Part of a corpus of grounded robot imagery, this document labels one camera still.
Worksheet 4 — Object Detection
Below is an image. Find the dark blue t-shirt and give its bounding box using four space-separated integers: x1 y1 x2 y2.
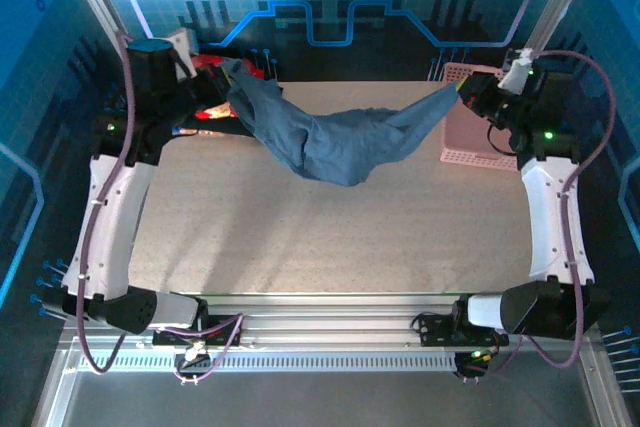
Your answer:
219 57 460 188

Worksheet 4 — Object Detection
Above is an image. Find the teddy bear on clothes pile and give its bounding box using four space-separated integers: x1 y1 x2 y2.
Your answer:
192 52 264 121

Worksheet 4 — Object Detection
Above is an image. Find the pink plastic basket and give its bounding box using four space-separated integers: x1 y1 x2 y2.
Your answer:
439 61 524 172

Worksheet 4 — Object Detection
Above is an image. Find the folded blue printed t-shirt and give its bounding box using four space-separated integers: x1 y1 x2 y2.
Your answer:
169 126 221 137

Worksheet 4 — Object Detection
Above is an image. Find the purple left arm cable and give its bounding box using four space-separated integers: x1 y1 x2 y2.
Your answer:
74 31 246 384

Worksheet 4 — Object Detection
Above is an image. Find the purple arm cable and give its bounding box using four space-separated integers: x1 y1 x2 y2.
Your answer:
74 31 246 384
492 49 619 373

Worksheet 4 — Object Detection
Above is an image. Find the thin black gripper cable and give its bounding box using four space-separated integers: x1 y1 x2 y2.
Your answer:
486 120 517 157

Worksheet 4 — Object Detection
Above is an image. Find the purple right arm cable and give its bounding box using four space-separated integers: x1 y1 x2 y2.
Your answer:
492 49 619 373

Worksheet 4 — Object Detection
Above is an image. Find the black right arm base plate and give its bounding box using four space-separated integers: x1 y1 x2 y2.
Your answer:
412 311 509 348

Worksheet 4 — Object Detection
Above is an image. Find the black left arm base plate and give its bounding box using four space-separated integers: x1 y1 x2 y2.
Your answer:
152 314 246 348

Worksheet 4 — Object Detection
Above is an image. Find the aluminium frame rail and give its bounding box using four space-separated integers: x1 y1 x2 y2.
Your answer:
59 291 601 351

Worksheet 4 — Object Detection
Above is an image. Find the white slotted cable duct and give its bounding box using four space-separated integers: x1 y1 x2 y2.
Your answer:
77 350 459 373

